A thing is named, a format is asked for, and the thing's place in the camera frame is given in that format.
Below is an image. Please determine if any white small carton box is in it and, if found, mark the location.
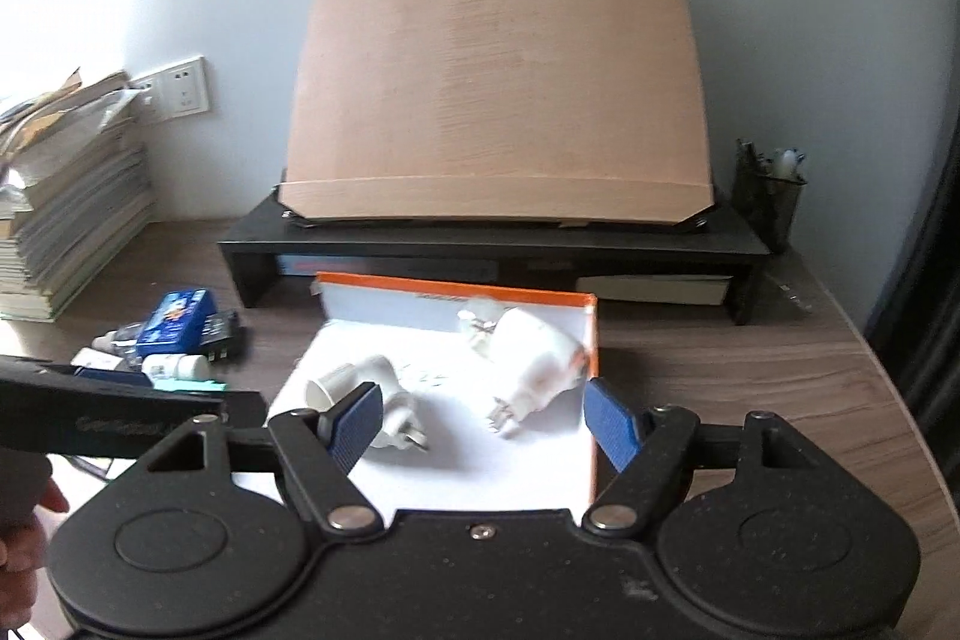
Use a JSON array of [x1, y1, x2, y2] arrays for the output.
[[70, 347, 139, 372]]

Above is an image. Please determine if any clear liquid refill bottle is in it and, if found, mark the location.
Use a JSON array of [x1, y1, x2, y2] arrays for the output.
[[91, 321, 143, 353]]

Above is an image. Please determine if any white plug-in heater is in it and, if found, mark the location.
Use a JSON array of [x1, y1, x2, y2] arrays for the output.
[[304, 356, 430, 452]]

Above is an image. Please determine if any white mosquito repellent plug with bottle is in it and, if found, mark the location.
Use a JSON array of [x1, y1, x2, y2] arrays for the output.
[[457, 298, 596, 440]]

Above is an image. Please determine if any blue tissue pack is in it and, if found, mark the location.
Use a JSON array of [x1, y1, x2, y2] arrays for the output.
[[135, 287, 217, 357]]

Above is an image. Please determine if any black power adapter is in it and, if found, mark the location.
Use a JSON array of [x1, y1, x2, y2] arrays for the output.
[[199, 310, 247, 362]]

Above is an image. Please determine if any white pill bottle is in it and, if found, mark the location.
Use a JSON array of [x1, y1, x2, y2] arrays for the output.
[[142, 354, 212, 383]]

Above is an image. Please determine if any person left hand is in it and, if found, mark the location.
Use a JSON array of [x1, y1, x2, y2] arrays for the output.
[[2, 448, 70, 633]]

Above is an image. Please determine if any orange white cardboard box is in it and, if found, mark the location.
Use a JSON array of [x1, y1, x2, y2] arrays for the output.
[[268, 273, 599, 516]]

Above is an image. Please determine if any stack of books and papers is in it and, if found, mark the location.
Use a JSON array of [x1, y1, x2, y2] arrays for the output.
[[2, 71, 155, 321]]

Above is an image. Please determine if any black monitor riser stand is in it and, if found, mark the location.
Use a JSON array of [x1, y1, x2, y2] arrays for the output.
[[218, 191, 770, 325]]

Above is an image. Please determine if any black mesh pen holder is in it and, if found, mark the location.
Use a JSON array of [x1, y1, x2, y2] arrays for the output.
[[731, 138, 807, 257]]

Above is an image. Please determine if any tilted wooden board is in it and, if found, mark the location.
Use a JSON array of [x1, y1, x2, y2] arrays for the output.
[[278, 0, 715, 226]]

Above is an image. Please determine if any white wall socket panel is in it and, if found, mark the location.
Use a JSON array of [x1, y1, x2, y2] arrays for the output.
[[155, 55, 212, 120], [130, 74, 164, 125]]

